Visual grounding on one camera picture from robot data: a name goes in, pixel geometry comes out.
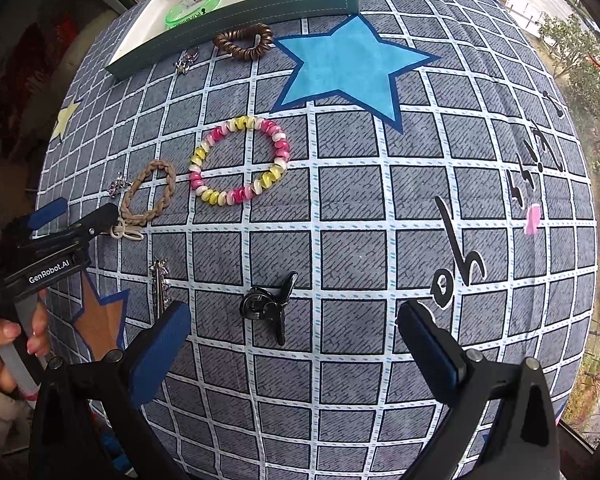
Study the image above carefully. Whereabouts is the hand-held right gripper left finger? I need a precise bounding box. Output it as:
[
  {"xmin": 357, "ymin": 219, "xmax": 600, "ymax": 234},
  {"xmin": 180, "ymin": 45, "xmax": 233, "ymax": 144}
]
[{"xmin": 28, "ymin": 301, "xmax": 193, "ymax": 480}]

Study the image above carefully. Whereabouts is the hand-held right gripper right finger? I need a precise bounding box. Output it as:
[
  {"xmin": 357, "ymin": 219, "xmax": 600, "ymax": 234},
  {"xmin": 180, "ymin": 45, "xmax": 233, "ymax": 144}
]
[{"xmin": 396, "ymin": 300, "xmax": 563, "ymax": 480}]

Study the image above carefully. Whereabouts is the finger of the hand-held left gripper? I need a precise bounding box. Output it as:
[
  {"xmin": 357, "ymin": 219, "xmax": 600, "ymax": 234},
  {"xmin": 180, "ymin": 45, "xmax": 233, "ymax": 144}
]
[
  {"xmin": 2, "ymin": 198, "xmax": 70, "ymax": 241},
  {"xmin": 40, "ymin": 202, "xmax": 121, "ymax": 256}
]

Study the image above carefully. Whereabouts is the tan braided hair tie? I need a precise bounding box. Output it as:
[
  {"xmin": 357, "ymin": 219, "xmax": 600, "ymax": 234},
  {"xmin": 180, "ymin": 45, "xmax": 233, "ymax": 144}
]
[{"xmin": 109, "ymin": 159, "xmax": 177, "ymax": 242}]

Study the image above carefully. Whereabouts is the silver charm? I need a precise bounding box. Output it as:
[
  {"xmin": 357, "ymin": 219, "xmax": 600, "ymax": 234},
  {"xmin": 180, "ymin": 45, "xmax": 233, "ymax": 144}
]
[{"xmin": 109, "ymin": 172, "xmax": 133, "ymax": 196}]

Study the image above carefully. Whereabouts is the silver star hair clip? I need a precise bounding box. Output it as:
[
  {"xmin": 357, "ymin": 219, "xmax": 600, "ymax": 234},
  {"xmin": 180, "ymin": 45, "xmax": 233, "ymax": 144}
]
[{"xmin": 149, "ymin": 257, "xmax": 173, "ymax": 318}]

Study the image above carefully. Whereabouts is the black claw hair clip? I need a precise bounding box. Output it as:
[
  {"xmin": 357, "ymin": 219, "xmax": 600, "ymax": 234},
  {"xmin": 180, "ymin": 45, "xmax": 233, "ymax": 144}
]
[{"xmin": 240, "ymin": 271, "xmax": 299, "ymax": 346}]

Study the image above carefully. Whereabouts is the pink yellow spiral bracelet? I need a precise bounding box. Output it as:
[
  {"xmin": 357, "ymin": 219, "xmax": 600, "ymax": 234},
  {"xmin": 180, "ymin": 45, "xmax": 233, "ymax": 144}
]
[{"xmin": 189, "ymin": 116, "xmax": 291, "ymax": 207}]

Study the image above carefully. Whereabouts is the white shallow tray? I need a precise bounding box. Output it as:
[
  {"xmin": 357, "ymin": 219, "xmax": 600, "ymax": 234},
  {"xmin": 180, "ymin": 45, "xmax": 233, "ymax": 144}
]
[{"xmin": 103, "ymin": 0, "xmax": 359, "ymax": 81}]

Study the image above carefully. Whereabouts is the grey checked star blanket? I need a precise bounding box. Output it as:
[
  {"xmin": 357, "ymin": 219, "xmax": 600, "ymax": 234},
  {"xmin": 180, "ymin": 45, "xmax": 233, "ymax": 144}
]
[{"xmin": 34, "ymin": 0, "xmax": 598, "ymax": 480}]

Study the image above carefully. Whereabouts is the red patterned cloth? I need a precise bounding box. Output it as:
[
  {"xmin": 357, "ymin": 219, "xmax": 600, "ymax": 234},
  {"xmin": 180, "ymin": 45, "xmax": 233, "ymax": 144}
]
[{"xmin": 0, "ymin": 12, "xmax": 83, "ymax": 126}]

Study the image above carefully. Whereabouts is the small silver brooch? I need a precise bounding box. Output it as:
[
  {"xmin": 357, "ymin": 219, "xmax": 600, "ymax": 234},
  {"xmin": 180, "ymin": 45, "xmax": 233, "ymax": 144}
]
[{"xmin": 174, "ymin": 47, "xmax": 201, "ymax": 75}]

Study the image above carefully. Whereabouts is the green translucent bangle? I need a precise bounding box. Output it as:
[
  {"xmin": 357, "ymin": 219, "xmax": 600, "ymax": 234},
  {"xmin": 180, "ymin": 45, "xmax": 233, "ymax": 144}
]
[{"xmin": 165, "ymin": 0, "xmax": 224, "ymax": 29}]

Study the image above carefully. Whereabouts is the dark window frame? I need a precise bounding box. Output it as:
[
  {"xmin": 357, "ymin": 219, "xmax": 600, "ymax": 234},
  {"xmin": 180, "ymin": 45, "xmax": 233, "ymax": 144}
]
[{"xmin": 557, "ymin": 417, "xmax": 600, "ymax": 466}]

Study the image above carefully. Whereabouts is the brown spiral hair tie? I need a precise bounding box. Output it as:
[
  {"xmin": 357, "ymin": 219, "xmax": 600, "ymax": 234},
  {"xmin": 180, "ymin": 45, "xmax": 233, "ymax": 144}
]
[{"xmin": 212, "ymin": 22, "xmax": 275, "ymax": 61}]

